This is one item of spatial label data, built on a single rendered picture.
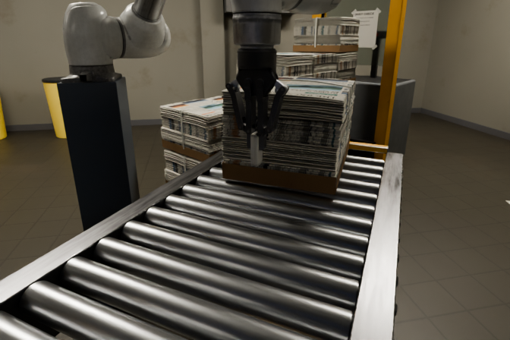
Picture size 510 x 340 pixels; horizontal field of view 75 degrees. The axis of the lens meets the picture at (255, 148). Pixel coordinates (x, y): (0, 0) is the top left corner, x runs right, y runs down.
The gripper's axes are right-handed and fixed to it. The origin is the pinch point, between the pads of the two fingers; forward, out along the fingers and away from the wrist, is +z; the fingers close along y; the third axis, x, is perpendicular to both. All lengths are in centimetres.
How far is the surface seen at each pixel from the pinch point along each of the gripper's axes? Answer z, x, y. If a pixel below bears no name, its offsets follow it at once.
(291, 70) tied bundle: -5, -122, 32
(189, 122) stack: 15, -65, 63
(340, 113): -6.7, -10.7, -14.8
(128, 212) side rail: 13.0, 14.2, 23.2
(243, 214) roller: 13.1, 4.8, 0.9
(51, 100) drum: 46, -197, 349
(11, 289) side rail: 13.0, 38.4, 22.2
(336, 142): -0.2, -11.0, -14.4
